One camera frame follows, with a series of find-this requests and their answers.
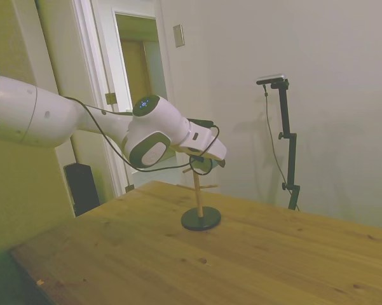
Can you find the brown wooden hallway door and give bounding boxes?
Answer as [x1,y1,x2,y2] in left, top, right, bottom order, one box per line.
[119,39,155,107]

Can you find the beige wall switch plate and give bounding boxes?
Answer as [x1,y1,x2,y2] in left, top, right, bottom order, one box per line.
[172,24,186,49]

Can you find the grey exterior camera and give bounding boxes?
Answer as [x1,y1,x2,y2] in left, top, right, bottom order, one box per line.
[256,73,288,86]

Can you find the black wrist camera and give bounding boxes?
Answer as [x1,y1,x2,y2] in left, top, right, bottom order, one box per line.
[186,118,216,127]

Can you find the black box on floor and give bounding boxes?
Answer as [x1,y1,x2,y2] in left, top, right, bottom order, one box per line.
[63,162,101,218]

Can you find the wooden mug tree black base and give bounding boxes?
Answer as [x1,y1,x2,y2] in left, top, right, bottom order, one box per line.
[173,146,222,231]

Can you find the white door frame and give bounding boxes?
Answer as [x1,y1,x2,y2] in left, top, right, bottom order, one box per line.
[70,0,179,198]

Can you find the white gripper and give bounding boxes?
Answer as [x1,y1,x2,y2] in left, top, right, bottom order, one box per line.
[177,121,228,168]

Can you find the white door panel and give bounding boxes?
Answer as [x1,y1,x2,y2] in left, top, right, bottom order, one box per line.
[11,0,83,220]

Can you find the blue enamel mug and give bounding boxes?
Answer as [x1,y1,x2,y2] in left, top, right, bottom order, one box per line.
[190,157,215,177]

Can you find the black camera stand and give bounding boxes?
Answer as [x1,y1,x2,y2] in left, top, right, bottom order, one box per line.
[269,79,301,211]

